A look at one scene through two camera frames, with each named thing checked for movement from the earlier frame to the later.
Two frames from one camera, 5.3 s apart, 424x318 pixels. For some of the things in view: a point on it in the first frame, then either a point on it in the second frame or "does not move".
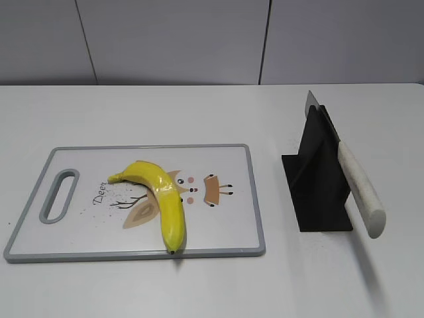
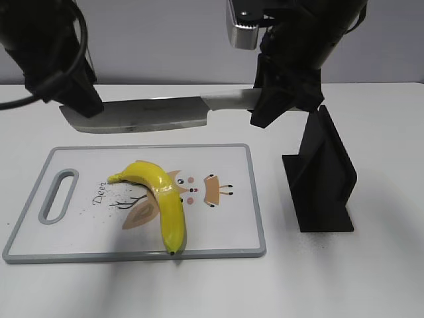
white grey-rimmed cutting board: [105, 222] does not move
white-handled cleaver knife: [367, 206] -> [148, 114]
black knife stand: [317, 178] does not move
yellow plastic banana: [171, 211] does not move
